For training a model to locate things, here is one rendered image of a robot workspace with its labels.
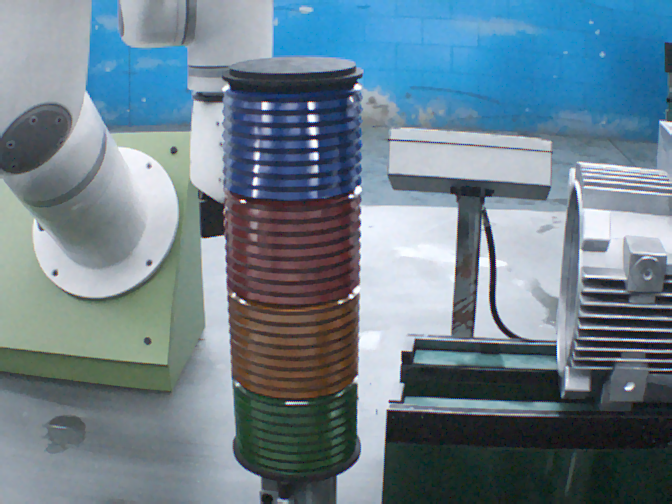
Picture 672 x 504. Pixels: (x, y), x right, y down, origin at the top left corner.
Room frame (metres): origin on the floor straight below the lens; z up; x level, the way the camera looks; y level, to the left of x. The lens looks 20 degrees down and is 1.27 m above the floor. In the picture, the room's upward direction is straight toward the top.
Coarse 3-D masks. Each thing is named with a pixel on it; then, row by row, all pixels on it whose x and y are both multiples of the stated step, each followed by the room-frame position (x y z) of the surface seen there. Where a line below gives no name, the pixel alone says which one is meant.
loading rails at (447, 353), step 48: (432, 336) 0.73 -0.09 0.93; (432, 384) 0.70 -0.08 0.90; (480, 384) 0.69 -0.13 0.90; (528, 384) 0.68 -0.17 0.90; (432, 432) 0.59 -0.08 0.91; (480, 432) 0.59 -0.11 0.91; (528, 432) 0.58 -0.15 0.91; (576, 432) 0.57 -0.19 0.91; (624, 432) 0.57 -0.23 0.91; (384, 480) 0.60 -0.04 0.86; (432, 480) 0.59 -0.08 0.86; (480, 480) 0.59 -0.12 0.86; (528, 480) 0.58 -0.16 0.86; (576, 480) 0.57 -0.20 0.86; (624, 480) 0.57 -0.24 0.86
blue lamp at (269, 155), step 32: (224, 96) 0.37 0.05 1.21; (256, 96) 0.35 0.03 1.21; (288, 96) 0.35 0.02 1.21; (320, 96) 0.35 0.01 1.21; (352, 96) 0.36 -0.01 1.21; (224, 128) 0.37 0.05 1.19; (256, 128) 0.35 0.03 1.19; (288, 128) 0.35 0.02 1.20; (320, 128) 0.35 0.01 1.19; (352, 128) 0.36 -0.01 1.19; (224, 160) 0.37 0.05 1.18; (256, 160) 0.35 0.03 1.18; (288, 160) 0.35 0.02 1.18; (320, 160) 0.35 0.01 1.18; (352, 160) 0.36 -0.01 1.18; (256, 192) 0.35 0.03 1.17; (288, 192) 0.35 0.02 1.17; (320, 192) 0.35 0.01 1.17
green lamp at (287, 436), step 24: (240, 408) 0.36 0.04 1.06; (264, 408) 0.35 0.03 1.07; (288, 408) 0.35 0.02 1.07; (312, 408) 0.35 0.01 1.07; (336, 408) 0.36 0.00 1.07; (240, 432) 0.36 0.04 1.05; (264, 432) 0.35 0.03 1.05; (288, 432) 0.35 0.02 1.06; (312, 432) 0.35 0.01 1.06; (336, 432) 0.36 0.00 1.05; (264, 456) 0.35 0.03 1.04; (288, 456) 0.35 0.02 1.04; (312, 456) 0.35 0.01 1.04; (336, 456) 0.36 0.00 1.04
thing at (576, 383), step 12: (588, 216) 0.58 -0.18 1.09; (600, 216) 0.58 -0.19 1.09; (588, 228) 0.58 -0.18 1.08; (600, 228) 0.58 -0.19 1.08; (588, 240) 0.57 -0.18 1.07; (600, 240) 0.57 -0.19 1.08; (564, 372) 0.59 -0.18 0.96; (576, 372) 0.58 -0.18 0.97; (588, 372) 0.58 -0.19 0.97; (564, 384) 0.58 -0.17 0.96; (576, 384) 0.57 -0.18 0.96; (588, 384) 0.57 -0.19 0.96; (564, 396) 0.58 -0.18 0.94; (576, 396) 0.58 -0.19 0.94
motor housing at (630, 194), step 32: (576, 192) 0.69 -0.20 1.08; (608, 192) 0.61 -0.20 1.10; (640, 192) 0.60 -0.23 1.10; (576, 224) 0.72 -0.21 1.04; (640, 224) 0.59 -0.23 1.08; (576, 256) 0.72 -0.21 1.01; (608, 256) 0.58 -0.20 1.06; (576, 288) 0.71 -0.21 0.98; (608, 288) 0.56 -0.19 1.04; (576, 320) 0.57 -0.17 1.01; (608, 320) 0.56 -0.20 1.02; (640, 320) 0.56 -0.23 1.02; (576, 352) 0.57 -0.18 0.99; (608, 352) 0.56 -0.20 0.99
